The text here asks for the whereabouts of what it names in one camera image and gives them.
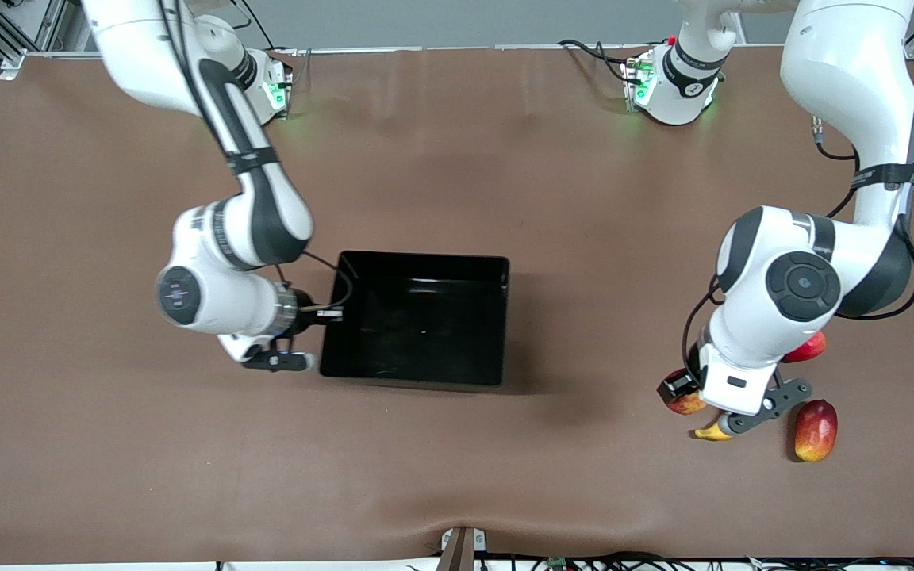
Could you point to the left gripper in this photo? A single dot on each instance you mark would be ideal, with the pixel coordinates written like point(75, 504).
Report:
point(674, 385)

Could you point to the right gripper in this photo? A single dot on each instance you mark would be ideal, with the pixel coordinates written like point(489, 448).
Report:
point(306, 313)

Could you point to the red yellow apple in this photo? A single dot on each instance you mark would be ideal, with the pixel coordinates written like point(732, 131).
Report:
point(687, 406)

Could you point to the black plastic box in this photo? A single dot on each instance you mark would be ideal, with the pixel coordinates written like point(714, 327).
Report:
point(425, 333)

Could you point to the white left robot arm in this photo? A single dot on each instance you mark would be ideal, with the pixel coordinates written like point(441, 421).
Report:
point(846, 79)

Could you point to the yellow banana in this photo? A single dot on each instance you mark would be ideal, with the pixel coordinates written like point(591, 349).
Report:
point(709, 434)

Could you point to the red round peach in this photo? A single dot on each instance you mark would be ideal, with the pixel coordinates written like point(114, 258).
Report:
point(810, 349)

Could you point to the red yellow mango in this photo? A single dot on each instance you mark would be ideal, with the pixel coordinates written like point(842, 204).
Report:
point(816, 432)

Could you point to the small green circuit board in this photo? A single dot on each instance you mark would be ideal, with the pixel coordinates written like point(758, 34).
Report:
point(556, 564)

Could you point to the table cover mat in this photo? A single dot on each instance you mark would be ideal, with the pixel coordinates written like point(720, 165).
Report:
point(505, 159)

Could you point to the brown stand post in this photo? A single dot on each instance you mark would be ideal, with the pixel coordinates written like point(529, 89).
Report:
point(458, 555)

